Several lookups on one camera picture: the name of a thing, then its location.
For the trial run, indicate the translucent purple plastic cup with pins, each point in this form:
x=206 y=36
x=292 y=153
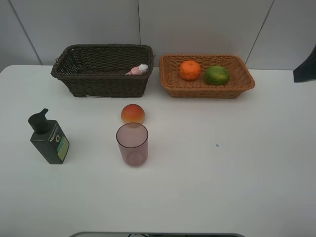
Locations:
x=132 y=139

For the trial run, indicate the pink dish soap bottle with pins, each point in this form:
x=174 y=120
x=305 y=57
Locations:
x=138 y=70

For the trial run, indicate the orange tangerine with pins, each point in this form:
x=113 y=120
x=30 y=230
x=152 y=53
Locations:
x=190 y=70

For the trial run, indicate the green lime fruit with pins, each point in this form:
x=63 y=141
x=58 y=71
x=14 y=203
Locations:
x=216 y=75

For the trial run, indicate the dark green pump bottle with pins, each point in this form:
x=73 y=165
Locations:
x=48 y=138

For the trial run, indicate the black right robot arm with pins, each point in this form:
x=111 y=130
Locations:
x=307 y=70

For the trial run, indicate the orange-red bun toy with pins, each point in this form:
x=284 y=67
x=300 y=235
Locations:
x=133 y=113

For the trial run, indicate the dark brown wicker basket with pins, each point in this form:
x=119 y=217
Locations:
x=100 y=69

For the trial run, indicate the orange wicker basket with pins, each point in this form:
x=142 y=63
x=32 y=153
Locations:
x=240 y=78

